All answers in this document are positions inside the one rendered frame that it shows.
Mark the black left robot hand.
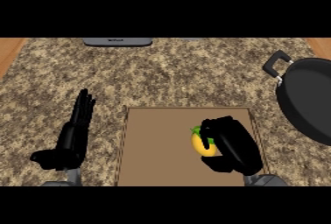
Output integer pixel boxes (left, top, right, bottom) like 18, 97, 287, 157
30, 88, 98, 172

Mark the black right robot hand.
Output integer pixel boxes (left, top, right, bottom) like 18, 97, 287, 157
198, 115, 265, 177

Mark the yellow lemon with green leaf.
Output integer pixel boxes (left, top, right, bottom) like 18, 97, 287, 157
191, 125, 219, 158

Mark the brown wooden tray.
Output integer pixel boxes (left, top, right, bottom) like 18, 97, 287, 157
116, 106, 272, 187

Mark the dark grey appliance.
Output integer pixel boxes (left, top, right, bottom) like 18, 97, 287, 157
82, 38, 154, 48

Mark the black pot with handle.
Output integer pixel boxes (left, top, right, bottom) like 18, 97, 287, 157
263, 49, 331, 146

